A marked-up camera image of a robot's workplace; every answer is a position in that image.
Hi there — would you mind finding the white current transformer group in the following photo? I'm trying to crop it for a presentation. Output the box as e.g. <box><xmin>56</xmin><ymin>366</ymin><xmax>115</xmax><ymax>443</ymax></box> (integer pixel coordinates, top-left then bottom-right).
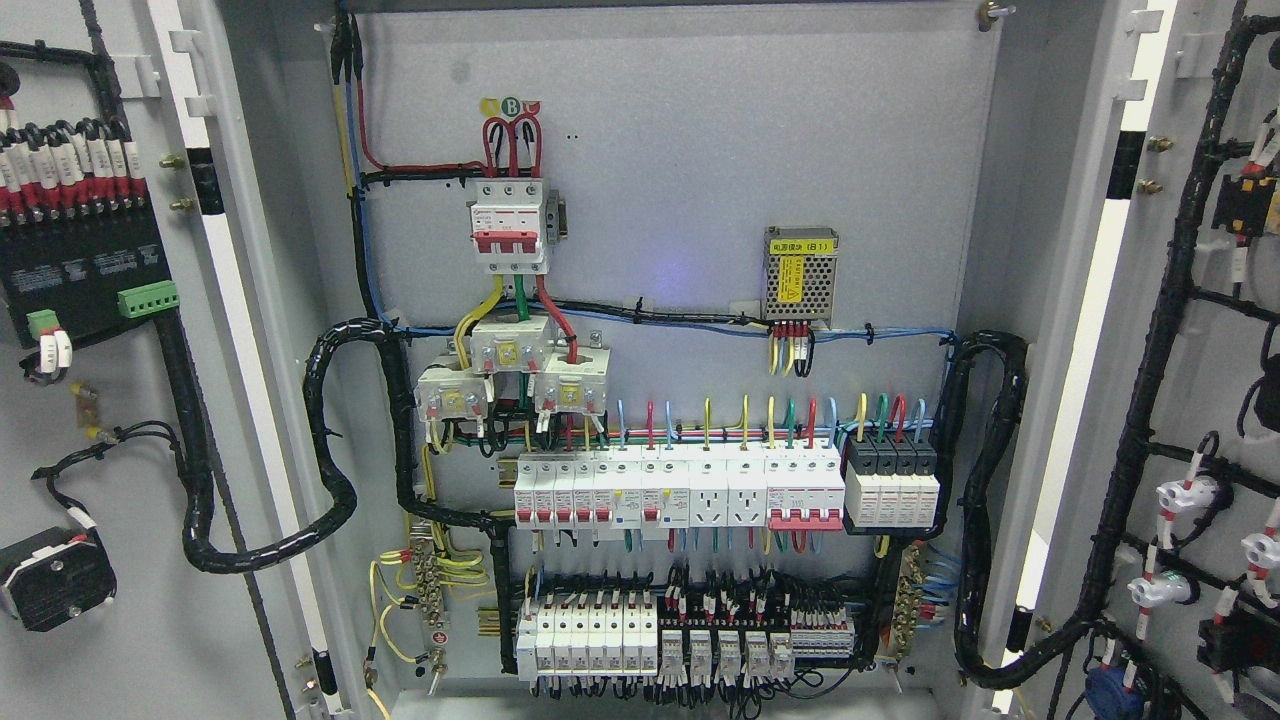
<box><xmin>415</xmin><ymin>314</ymin><xmax>611</xmax><ymax>429</ymax></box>

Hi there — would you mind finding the white lower breaker row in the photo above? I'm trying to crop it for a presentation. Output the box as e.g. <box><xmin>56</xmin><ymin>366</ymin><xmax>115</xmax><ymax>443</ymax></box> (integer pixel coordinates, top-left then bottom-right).
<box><xmin>515</xmin><ymin>591</ymin><xmax>662</xmax><ymax>684</ymax></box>

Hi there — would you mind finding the brass ground bar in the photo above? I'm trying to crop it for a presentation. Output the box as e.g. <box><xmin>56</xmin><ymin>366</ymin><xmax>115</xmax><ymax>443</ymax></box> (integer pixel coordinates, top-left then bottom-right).
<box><xmin>407</xmin><ymin>518</ymin><xmax>451</xmax><ymax>647</ymax></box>
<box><xmin>890</xmin><ymin>543</ymin><xmax>925</xmax><ymax>655</ymax></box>

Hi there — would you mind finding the grey cabinet door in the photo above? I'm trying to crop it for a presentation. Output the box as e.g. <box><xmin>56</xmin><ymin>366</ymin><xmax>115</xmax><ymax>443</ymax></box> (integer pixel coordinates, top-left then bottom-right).
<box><xmin>960</xmin><ymin>0</ymin><xmax>1280</xmax><ymax>720</ymax></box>
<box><xmin>3</xmin><ymin>1</ymin><xmax>325</xmax><ymax>719</ymax></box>

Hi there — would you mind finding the black wrapped cable loom left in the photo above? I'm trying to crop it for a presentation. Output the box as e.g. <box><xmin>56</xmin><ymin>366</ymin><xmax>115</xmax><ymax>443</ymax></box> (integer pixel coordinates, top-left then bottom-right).
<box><xmin>155</xmin><ymin>318</ymin><xmax>521</xmax><ymax>673</ymax></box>

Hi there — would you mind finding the black white surge protector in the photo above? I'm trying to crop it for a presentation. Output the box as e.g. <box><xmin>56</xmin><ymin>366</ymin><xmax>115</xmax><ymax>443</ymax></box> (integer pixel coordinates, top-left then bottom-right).
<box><xmin>844</xmin><ymin>437</ymin><xmax>941</xmax><ymax>537</ymax></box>

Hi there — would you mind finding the black wrapped cable loom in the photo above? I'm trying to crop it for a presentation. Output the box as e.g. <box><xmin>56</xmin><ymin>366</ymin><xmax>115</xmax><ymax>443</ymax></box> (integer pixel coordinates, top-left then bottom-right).
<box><xmin>934</xmin><ymin>331</ymin><xmax>1030</xmax><ymax>691</ymax></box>
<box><xmin>155</xmin><ymin>318</ymin><xmax>521</xmax><ymax>673</ymax></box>

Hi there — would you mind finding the grey electrical cabinet body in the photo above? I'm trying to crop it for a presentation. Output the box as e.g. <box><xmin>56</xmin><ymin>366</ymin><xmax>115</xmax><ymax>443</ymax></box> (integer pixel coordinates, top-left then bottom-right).
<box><xmin>215</xmin><ymin>0</ymin><xmax>1111</xmax><ymax>720</ymax></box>

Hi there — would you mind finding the red handle circuit breaker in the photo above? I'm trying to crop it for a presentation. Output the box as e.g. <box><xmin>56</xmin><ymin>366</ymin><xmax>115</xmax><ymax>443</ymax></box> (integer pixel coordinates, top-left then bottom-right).
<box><xmin>764</xmin><ymin>447</ymin><xmax>845</xmax><ymax>532</ymax></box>

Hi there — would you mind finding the brass ground bar right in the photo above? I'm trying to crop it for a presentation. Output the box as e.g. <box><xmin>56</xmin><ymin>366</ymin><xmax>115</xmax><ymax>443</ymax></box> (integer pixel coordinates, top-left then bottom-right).
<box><xmin>890</xmin><ymin>543</ymin><xmax>925</xmax><ymax>655</ymax></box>

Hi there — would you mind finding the lower relay terminal row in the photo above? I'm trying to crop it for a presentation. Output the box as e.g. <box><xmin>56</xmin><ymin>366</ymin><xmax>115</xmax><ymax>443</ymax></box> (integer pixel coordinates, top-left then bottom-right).
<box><xmin>655</xmin><ymin>566</ymin><xmax>865</xmax><ymax>702</ymax></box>

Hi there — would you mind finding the main red handle breaker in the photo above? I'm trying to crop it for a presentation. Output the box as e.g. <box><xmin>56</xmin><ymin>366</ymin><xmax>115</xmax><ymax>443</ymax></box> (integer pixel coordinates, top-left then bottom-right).
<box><xmin>468</xmin><ymin>178</ymin><xmax>567</xmax><ymax>275</ymax></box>

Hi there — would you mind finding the white socket breaker row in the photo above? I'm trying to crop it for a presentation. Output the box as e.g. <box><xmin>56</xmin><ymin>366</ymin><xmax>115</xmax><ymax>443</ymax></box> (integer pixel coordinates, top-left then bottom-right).
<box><xmin>513</xmin><ymin>445</ymin><xmax>769</xmax><ymax>541</ymax></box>

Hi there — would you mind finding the black digital power meter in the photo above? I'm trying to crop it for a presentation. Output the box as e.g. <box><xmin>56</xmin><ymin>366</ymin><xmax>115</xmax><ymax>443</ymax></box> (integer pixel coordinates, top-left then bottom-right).
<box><xmin>1</xmin><ymin>206</ymin><xmax>179</xmax><ymax>350</ymax></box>

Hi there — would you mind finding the metal mesh power supply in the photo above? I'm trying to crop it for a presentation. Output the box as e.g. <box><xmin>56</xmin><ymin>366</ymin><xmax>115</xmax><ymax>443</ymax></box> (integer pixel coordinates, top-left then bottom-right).
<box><xmin>762</xmin><ymin>225</ymin><xmax>838</xmax><ymax>322</ymax></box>

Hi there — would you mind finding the brass ground bar left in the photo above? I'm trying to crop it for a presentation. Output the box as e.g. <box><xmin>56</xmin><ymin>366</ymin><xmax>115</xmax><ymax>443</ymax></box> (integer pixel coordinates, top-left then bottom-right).
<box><xmin>407</xmin><ymin>518</ymin><xmax>451</xmax><ymax>647</ymax></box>

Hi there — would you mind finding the black wrapped cable loom right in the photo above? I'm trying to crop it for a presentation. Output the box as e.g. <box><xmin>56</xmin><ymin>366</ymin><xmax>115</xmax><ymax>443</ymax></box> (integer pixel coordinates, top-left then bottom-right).
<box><xmin>934</xmin><ymin>331</ymin><xmax>1030</xmax><ymax>691</ymax></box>

